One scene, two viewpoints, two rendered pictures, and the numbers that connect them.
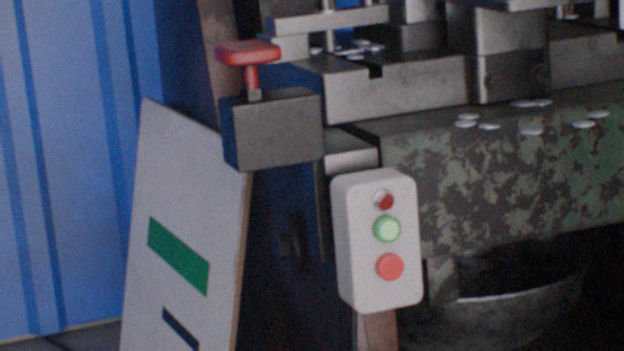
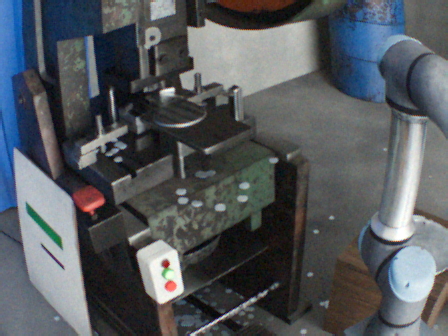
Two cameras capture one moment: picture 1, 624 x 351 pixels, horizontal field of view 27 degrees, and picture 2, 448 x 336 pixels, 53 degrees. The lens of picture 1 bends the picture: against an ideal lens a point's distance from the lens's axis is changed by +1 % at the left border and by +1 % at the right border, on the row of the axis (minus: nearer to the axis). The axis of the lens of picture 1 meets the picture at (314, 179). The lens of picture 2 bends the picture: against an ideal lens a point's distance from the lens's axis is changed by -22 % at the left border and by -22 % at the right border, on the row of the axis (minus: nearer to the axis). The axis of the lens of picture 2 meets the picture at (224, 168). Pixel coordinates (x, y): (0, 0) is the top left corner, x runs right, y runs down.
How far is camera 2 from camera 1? 56 cm
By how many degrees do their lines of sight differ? 26
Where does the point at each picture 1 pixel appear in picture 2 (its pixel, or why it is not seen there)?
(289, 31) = (86, 150)
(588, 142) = (234, 189)
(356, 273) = (157, 291)
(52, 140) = not seen: outside the picture
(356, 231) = (155, 277)
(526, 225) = (210, 232)
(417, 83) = (152, 174)
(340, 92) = (120, 189)
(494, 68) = (187, 161)
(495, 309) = (192, 257)
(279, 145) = (109, 238)
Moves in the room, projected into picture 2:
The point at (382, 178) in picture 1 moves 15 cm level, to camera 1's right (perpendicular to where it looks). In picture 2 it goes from (162, 253) to (230, 234)
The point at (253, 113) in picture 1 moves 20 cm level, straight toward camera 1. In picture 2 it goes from (97, 228) to (128, 287)
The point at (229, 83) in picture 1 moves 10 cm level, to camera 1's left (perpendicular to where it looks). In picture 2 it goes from (54, 156) to (27, 165)
